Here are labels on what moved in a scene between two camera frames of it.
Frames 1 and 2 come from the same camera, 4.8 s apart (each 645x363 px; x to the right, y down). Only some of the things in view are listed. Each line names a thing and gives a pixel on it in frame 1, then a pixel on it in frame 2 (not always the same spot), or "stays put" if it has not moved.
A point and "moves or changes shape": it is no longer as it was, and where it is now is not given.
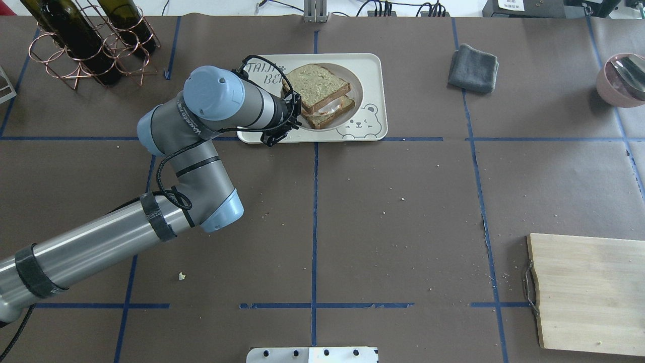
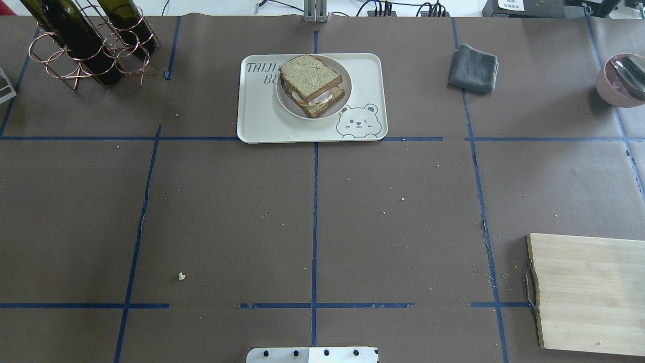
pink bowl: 621,81 stays put
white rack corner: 9,84 stays put
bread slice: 316,122 -> 313,110
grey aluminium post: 315,11 stays put
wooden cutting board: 591,295 stays put
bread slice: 316,85 moves or changes shape
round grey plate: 356,93 moves or changes shape
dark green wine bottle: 68,24 stays put
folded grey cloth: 472,69 stays put
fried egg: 333,106 -> 323,95
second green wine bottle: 129,20 stays put
